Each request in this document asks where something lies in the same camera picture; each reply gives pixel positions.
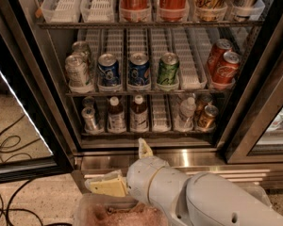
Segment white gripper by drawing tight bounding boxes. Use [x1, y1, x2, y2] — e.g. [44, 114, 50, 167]
[85, 137, 189, 219]

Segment brown bottle white cap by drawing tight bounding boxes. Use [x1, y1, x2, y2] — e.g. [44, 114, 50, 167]
[130, 95, 148, 132]
[108, 96, 126, 133]

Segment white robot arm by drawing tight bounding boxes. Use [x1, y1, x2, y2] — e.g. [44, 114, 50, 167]
[85, 138, 283, 226]

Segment clear water bottle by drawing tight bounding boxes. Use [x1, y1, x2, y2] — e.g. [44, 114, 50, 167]
[175, 97, 196, 132]

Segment open fridge glass door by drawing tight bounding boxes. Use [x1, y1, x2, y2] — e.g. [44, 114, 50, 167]
[0, 0, 74, 184]

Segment left clear plastic bin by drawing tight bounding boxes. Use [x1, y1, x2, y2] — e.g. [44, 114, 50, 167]
[73, 193, 171, 226]

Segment clear plastic bin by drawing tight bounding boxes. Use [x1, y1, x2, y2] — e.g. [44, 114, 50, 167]
[73, 193, 171, 226]
[241, 184, 272, 208]

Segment front silver slim can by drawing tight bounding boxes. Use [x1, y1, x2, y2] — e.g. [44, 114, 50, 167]
[81, 106, 100, 132]

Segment silver slim can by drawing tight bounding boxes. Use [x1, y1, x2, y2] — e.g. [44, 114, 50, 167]
[82, 96, 96, 107]
[81, 106, 100, 132]

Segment rear silver slim can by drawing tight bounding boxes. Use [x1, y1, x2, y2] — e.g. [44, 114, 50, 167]
[82, 96, 96, 107]

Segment front gold can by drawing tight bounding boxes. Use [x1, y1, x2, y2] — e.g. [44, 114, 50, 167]
[197, 105, 219, 129]

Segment left blue pepsi can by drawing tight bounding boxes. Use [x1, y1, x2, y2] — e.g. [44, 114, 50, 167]
[97, 53, 120, 87]

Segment blue pepsi can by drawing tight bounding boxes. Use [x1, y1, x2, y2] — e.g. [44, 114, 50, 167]
[97, 53, 120, 87]
[128, 52, 150, 86]

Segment right blue pepsi can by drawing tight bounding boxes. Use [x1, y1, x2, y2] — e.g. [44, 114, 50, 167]
[128, 52, 150, 86]

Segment rear gold can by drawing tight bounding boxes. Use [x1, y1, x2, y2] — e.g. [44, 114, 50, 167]
[195, 93, 213, 114]

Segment green soda can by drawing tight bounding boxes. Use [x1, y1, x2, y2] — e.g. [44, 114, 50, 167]
[157, 52, 179, 86]

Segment front white can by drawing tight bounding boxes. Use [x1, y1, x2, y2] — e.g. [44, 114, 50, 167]
[65, 55, 92, 93]

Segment white can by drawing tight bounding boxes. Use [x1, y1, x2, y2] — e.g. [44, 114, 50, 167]
[72, 40, 92, 62]
[65, 55, 92, 93]

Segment right clear plastic bin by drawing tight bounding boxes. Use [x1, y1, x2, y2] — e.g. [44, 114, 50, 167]
[241, 184, 272, 208]

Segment rear white can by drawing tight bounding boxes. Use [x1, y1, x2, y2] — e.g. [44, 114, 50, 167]
[72, 40, 92, 62]

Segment front red coke can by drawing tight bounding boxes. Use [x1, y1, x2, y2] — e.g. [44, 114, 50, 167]
[212, 51, 241, 84]

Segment rear red coke can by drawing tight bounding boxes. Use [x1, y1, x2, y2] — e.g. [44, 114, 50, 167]
[207, 39, 233, 74]

